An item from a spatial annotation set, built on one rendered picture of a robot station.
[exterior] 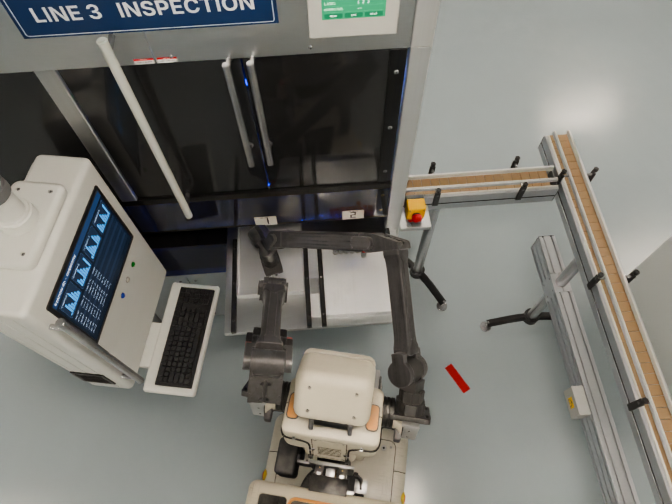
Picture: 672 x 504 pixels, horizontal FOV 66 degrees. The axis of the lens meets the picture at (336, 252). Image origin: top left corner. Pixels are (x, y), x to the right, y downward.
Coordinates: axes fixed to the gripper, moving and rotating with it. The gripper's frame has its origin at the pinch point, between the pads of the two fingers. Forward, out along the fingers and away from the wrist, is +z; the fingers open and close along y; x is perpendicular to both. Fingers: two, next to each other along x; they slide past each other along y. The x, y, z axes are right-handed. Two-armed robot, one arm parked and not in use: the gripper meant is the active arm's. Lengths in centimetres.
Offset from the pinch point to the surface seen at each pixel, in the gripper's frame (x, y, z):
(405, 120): -51, 12, -55
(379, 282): -38.2, -14.4, 8.1
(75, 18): 27, 34, -95
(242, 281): 12.9, 3.0, 9.0
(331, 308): -17.0, -18.9, 7.5
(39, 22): 35, 36, -95
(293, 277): -6.7, -1.7, 8.8
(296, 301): -5.0, -11.8, 8.2
